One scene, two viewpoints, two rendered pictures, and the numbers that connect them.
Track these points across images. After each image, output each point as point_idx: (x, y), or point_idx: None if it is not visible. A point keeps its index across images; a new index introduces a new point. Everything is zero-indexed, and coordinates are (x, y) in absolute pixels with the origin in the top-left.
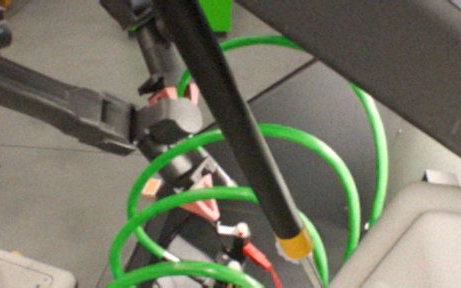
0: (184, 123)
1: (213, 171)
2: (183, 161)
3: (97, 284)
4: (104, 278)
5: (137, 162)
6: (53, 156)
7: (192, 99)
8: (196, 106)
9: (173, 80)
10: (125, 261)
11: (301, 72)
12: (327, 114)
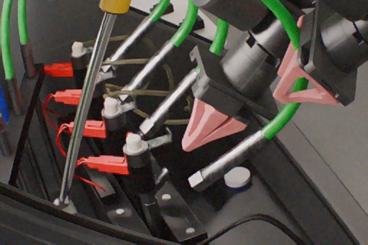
0: None
1: (192, 88)
2: (228, 52)
3: (317, 151)
4: (316, 156)
5: None
6: None
7: (288, 65)
8: None
9: (307, 22)
10: (315, 180)
11: (166, 241)
12: None
